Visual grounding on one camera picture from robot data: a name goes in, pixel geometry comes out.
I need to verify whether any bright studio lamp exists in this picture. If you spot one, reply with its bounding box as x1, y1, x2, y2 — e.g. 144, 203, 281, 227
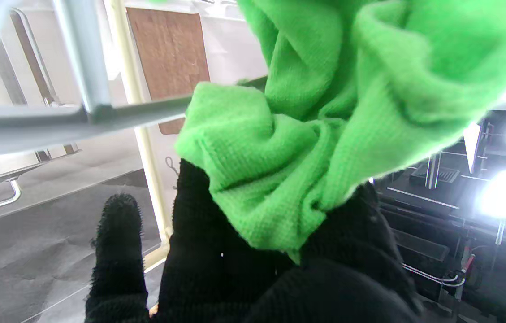
477, 170, 506, 220

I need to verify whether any green microfibre towel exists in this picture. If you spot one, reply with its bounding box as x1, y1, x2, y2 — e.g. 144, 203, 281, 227
174, 0, 506, 263

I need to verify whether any stainless steel stockpot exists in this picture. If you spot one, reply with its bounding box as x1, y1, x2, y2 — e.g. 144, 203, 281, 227
0, 9, 81, 219

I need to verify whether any wooden hanging rack stand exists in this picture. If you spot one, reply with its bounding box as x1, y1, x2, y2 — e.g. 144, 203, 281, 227
105, 0, 173, 270

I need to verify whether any dark range hood panel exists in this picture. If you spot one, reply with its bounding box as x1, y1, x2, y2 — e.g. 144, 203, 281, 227
0, 168, 164, 323

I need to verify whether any brown wooden cutting board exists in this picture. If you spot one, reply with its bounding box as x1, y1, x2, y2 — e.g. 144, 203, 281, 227
126, 7, 211, 135

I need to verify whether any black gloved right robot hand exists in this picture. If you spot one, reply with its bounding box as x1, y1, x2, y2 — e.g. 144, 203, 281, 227
85, 159, 424, 323

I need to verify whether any grey plastic clothes hanger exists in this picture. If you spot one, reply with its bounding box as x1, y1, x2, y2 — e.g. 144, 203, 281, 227
0, 0, 267, 157

